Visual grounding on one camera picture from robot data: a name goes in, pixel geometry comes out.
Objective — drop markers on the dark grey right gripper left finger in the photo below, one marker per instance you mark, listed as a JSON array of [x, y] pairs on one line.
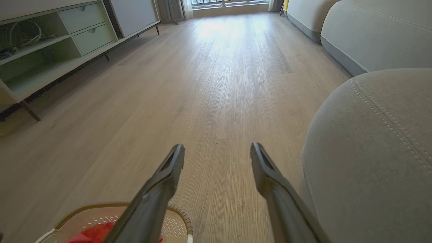
[[152, 202]]

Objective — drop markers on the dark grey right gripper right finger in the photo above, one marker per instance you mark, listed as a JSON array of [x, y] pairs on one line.
[[283, 202]]

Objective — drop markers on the orange red clothing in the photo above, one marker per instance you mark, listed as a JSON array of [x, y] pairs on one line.
[[91, 234]]

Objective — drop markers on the grey and yellow sofa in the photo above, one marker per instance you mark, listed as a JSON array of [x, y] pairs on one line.
[[371, 135]]

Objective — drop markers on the white laundry basket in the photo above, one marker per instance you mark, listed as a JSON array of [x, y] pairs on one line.
[[175, 222]]

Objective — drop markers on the pale green cabinet drawer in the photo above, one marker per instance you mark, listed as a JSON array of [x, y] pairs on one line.
[[82, 17], [92, 38]]

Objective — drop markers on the pale green TV cabinet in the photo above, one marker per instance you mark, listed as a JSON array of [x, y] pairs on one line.
[[50, 50]]

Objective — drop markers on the grey curtain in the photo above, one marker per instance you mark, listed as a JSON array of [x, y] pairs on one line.
[[170, 10], [275, 5]]

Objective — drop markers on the white sheer curtain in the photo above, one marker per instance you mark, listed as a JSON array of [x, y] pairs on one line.
[[188, 8]]

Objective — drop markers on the large window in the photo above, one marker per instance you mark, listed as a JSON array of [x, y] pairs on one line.
[[229, 1]]

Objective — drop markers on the metal window railing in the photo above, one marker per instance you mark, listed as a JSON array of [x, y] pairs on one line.
[[222, 2]]

